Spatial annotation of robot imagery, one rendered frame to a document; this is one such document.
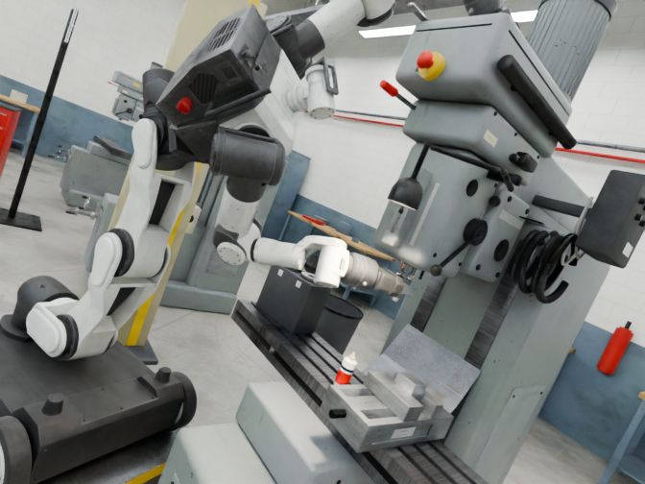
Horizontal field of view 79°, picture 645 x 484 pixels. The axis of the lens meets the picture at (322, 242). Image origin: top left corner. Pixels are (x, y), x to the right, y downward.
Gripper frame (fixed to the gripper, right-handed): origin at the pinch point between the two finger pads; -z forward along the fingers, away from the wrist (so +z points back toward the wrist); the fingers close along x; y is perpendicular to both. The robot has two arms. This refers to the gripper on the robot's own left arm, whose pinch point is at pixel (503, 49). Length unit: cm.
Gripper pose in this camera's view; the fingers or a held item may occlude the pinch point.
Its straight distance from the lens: 124.8
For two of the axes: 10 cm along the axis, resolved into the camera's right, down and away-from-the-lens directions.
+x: 3.4, 2.5, -9.1
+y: 7.6, -6.4, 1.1
